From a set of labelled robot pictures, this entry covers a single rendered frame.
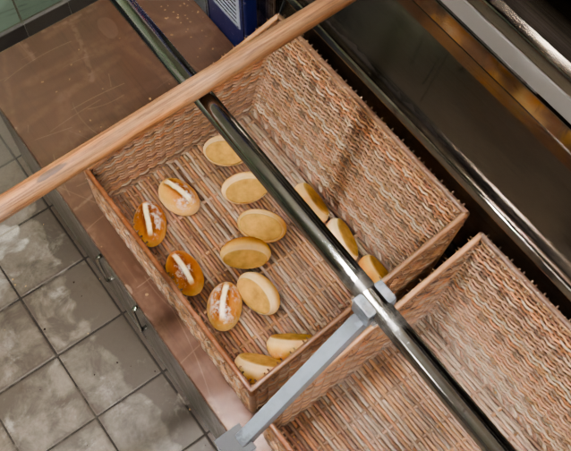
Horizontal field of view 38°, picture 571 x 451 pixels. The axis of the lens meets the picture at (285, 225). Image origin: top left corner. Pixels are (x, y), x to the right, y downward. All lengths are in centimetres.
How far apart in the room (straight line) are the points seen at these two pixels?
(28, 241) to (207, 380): 99
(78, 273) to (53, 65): 64
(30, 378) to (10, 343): 12
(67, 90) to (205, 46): 33
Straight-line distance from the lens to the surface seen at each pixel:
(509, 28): 92
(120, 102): 190
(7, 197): 109
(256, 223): 165
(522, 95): 122
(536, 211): 133
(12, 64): 202
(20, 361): 231
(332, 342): 107
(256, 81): 177
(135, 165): 173
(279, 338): 155
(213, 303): 159
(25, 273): 240
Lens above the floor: 212
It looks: 64 degrees down
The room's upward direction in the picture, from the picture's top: 1 degrees clockwise
